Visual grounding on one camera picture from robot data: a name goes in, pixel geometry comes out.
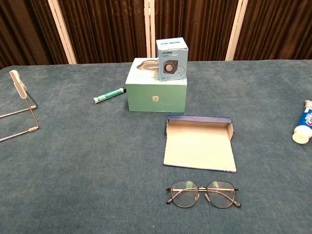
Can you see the blue glasses case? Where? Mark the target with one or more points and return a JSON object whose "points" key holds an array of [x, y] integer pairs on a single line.
{"points": [[200, 143]]}

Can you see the thin-framed eyeglasses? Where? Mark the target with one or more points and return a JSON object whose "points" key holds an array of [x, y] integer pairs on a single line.
{"points": [[185, 195]]}

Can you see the teal Philips cardboard box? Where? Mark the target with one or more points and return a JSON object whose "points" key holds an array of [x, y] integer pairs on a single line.
{"points": [[156, 97]]}

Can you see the green white marker pen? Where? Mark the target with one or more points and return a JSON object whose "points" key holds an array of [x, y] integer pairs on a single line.
{"points": [[109, 94]]}

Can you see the light blue speaker box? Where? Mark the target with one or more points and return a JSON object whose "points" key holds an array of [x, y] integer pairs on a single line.
{"points": [[170, 63]]}

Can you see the blue felt table cover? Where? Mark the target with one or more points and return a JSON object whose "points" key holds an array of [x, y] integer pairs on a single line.
{"points": [[73, 170]]}

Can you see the dark brown curtain panel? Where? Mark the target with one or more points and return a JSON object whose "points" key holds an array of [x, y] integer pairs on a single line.
{"points": [[104, 29], [278, 29], [195, 24], [24, 29]]}

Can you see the blue white toothpaste tube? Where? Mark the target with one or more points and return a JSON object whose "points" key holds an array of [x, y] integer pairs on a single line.
{"points": [[304, 122]]}

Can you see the white partition frame post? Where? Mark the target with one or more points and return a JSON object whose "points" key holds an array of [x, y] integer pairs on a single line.
{"points": [[62, 29], [148, 24], [235, 31]]}

